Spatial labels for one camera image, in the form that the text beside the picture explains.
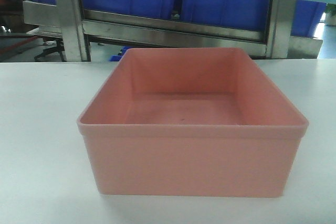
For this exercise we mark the pink plastic box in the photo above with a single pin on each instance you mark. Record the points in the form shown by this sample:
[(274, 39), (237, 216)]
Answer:
[(191, 122)]

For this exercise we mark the stainless steel shelf rack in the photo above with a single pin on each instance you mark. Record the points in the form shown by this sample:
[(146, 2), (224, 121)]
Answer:
[(77, 27)]

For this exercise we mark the blue bin under rack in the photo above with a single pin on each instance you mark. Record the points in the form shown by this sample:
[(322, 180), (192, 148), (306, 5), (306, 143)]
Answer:
[(119, 55)]

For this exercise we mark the blue storage bin centre-right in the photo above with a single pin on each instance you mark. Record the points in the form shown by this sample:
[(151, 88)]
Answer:
[(238, 14)]

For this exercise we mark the black office chair base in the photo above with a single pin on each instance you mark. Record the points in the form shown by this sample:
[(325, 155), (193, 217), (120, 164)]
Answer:
[(59, 48)]

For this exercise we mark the blue storage bin far right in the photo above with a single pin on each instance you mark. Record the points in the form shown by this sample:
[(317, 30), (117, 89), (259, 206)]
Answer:
[(306, 18)]

